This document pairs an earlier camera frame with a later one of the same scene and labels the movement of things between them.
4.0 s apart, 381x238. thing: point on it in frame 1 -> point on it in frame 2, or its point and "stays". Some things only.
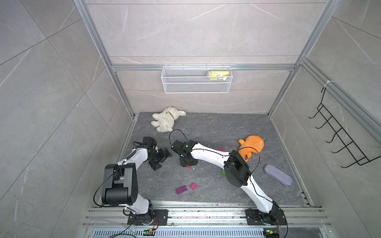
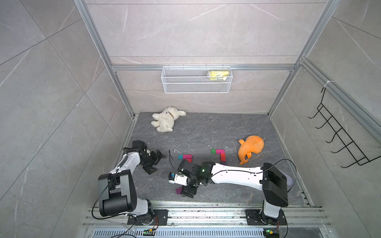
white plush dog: x=164 y=120 stays
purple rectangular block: x=181 y=190 stays
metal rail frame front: x=302 y=222 stays
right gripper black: x=182 y=164 -> x=188 y=191
